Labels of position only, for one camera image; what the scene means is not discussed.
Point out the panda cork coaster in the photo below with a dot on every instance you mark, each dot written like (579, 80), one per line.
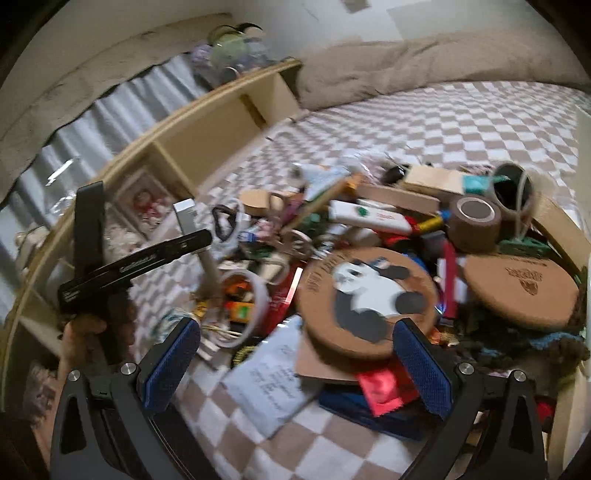
(369, 286)

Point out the person's left hand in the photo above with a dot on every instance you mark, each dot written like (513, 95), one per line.
(81, 344)

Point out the dark blue box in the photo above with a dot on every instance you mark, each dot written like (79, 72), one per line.
(351, 410)

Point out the clear bin of toys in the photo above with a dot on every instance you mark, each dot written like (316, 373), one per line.
(231, 55)

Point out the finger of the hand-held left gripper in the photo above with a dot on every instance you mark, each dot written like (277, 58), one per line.
(194, 241)

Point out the light wooden block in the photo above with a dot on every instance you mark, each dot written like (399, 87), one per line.
(434, 180)

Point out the white plush flowers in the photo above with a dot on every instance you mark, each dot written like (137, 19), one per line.
(122, 240)

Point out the wooden spoked wheel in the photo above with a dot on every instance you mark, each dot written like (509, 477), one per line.
(295, 247)

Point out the tape roll with black clip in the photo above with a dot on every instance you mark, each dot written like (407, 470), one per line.
(228, 224)

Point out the beige patterned valance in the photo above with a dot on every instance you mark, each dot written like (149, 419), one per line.
(92, 69)

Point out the grey white long box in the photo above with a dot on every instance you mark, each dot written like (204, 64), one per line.
(186, 214)

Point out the red foil packet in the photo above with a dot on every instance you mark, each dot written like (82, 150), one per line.
(383, 392)

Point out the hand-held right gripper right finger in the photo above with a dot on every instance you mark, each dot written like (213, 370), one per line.
(422, 369)

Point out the long wooden block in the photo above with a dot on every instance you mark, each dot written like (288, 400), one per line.
(561, 230)

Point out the wooden headboard shelf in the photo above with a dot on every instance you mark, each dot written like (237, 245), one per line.
(198, 134)

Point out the red flat strip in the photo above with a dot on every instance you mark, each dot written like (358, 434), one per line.
(449, 277)

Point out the clear tape roll dark core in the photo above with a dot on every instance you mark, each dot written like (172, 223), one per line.
(528, 177)

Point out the person's left forearm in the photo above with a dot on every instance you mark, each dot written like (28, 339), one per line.
(48, 415)

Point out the beige duvet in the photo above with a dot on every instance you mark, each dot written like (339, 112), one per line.
(438, 64)

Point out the white zip tie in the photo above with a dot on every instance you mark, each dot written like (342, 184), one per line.
(522, 207)

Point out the framed teddy bear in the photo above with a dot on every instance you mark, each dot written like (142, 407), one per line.
(145, 203)

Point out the pale handwritten paper packet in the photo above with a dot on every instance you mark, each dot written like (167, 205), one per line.
(272, 383)

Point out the round wooden piece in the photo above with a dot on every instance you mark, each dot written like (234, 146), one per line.
(258, 203)

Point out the grey curtain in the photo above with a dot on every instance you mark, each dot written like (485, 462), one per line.
(92, 129)

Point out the brown cardboard piece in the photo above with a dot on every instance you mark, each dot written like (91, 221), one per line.
(323, 364)

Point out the blue brown crocheted pouch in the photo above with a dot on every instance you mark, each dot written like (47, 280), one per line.
(531, 346)

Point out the white rectangular device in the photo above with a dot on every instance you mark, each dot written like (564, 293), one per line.
(369, 217)

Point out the cork coaster with brown logo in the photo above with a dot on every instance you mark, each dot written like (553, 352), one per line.
(517, 286)

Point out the wooden bar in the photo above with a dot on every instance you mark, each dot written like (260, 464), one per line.
(397, 198)

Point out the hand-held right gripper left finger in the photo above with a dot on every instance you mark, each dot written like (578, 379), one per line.
(171, 364)

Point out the white blue flat packet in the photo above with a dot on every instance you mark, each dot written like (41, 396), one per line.
(321, 177)

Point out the brown tape roll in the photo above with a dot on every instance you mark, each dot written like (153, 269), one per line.
(475, 233)

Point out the white tape roll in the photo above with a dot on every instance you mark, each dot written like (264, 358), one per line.
(259, 288)

